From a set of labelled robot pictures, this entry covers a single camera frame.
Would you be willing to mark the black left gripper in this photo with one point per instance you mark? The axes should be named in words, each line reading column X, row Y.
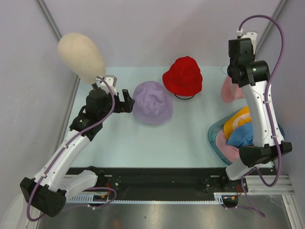
column 125, row 106

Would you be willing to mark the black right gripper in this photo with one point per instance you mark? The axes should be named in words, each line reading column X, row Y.
column 254, row 58

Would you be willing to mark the lilac bucket hat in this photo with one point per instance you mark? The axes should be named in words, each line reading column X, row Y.
column 153, row 105

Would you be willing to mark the pink bucket hat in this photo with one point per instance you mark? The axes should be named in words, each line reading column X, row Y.
column 231, row 91

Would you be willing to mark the red bucket hat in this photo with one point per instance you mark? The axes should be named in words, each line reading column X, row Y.
column 184, row 77

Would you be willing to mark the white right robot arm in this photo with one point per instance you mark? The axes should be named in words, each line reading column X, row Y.
column 252, row 77

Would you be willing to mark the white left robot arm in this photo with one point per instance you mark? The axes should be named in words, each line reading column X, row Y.
column 45, row 194

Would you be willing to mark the brown wooden stand base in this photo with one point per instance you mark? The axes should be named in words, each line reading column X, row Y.
column 96, row 86

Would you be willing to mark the yellow hat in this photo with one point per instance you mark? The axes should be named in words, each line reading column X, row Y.
column 237, row 120

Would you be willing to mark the beige mannequin head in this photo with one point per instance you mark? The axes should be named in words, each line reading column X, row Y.
column 82, row 56

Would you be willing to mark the teal plastic basket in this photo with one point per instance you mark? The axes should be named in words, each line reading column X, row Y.
column 212, row 133

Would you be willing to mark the blue hat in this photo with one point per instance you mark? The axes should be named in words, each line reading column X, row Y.
column 242, row 136

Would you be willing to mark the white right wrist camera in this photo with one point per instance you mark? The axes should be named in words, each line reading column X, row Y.
column 251, row 35

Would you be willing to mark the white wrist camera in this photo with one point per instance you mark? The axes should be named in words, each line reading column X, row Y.
column 107, row 83
column 251, row 35

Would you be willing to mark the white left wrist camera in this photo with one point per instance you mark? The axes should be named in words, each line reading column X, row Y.
column 107, row 83

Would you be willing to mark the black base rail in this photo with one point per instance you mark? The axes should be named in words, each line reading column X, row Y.
column 169, row 184

